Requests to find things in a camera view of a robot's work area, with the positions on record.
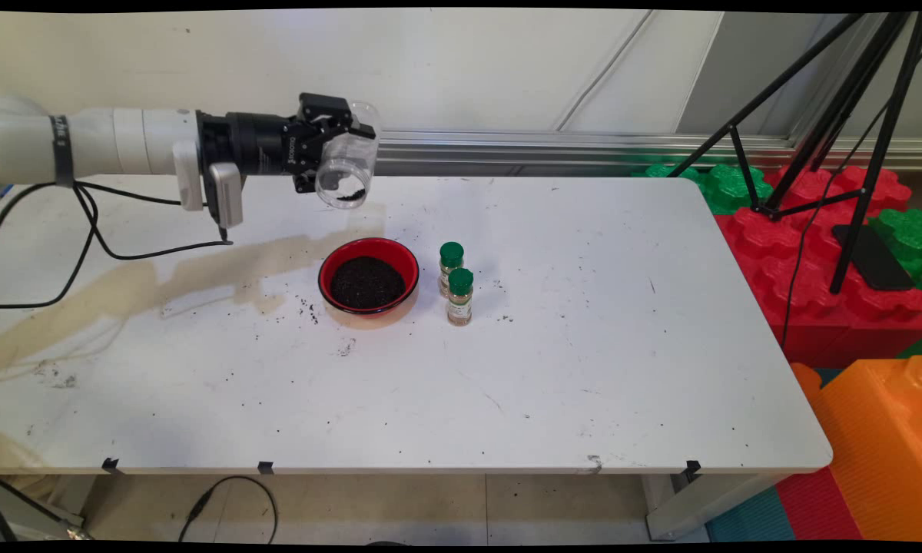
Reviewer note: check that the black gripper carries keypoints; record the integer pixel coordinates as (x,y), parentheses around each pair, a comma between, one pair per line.
(269,144)

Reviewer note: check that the clear plastic jar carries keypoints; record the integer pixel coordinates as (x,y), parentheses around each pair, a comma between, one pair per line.
(346,165)

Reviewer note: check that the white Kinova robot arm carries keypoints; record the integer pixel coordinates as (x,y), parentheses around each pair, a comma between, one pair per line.
(123,142)

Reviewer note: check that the red and black bowl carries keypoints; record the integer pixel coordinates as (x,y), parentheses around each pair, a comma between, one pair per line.
(369,250)

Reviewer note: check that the black seeds pile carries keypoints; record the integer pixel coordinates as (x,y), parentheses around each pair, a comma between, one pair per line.
(369,284)

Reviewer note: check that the green cap spice bottle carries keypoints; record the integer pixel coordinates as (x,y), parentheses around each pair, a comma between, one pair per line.
(460,296)
(451,257)

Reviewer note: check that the green foam building block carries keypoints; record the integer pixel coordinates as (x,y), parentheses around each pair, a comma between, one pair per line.
(730,188)
(910,238)

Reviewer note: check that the grey table leg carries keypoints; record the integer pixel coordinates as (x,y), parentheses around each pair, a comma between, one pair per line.
(46,491)

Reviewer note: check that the white table leg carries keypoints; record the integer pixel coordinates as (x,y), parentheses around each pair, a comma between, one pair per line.
(699,507)

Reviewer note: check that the black tripod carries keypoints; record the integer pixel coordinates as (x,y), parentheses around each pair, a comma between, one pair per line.
(876,165)

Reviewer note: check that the teal floor mat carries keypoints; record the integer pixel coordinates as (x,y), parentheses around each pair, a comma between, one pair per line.
(753,522)

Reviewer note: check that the red floor mat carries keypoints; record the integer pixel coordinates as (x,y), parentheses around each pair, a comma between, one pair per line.
(814,507)

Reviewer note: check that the orange foam building block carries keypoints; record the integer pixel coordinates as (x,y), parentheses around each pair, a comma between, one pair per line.
(876,445)

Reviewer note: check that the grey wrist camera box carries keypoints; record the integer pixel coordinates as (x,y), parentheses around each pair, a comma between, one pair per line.
(227,192)

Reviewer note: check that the aluminium wall rail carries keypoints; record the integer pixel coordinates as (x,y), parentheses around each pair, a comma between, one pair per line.
(584,146)

